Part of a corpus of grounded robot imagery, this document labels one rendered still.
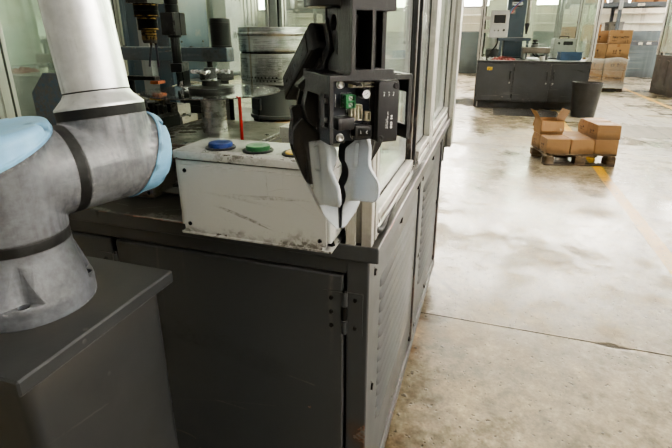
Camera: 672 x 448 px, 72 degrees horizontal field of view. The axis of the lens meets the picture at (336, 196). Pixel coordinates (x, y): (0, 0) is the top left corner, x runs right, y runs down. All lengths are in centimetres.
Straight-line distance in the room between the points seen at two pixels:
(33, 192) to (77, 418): 28
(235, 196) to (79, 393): 34
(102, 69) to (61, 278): 27
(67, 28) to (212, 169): 28
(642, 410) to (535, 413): 33
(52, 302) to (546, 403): 142
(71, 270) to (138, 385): 20
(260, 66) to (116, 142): 120
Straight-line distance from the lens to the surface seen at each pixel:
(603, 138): 459
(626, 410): 178
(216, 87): 116
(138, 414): 79
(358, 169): 44
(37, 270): 66
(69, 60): 70
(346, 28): 36
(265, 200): 75
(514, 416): 162
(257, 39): 183
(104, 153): 67
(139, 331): 74
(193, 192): 82
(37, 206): 64
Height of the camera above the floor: 108
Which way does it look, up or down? 19 degrees down
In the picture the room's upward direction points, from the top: straight up
